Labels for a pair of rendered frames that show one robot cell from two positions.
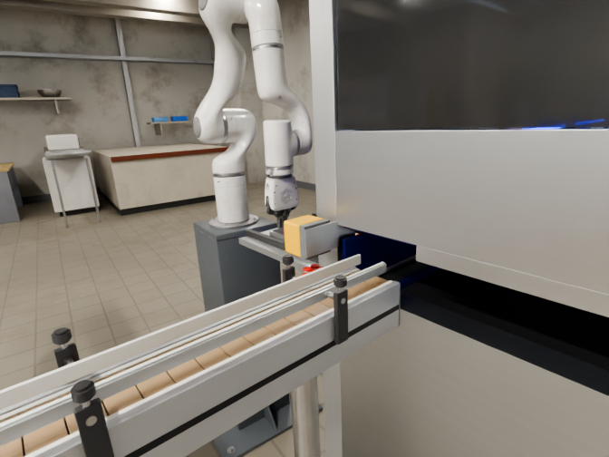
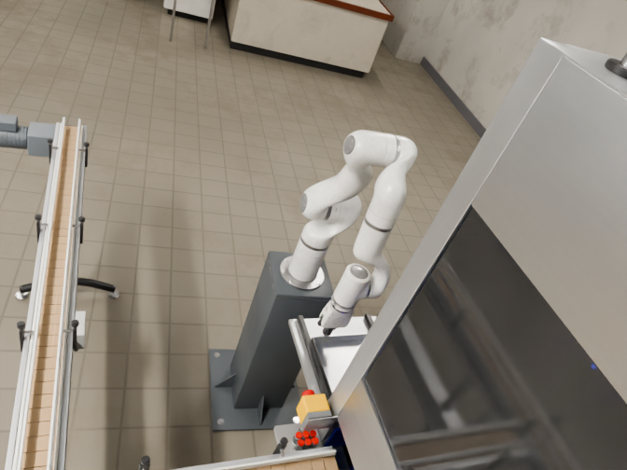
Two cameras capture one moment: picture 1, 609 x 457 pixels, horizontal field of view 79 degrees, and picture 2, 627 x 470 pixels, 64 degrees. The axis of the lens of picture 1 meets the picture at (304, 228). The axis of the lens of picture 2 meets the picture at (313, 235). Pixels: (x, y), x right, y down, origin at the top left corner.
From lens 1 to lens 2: 1.01 m
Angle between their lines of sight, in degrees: 22
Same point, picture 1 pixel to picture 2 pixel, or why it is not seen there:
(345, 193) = (348, 412)
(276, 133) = (350, 286)
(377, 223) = (352, 450)
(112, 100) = not seen: outside the picture
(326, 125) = (359, 368)
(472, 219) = not seen: outside the picture
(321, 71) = (372, 341)
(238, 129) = (339, 218)
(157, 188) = (282, 32)
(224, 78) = (341, 190)
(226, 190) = (304, 256)
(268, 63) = (370, 240)
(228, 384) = not seen: outside the picture
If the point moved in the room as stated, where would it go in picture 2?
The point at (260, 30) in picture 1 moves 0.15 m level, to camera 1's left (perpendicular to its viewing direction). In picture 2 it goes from (376, 215) to (330, 192)
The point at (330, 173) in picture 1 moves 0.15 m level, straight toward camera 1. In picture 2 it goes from (347, 391) to (325, 433)
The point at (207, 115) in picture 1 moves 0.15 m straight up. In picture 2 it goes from (314, 205) to (328, 170)
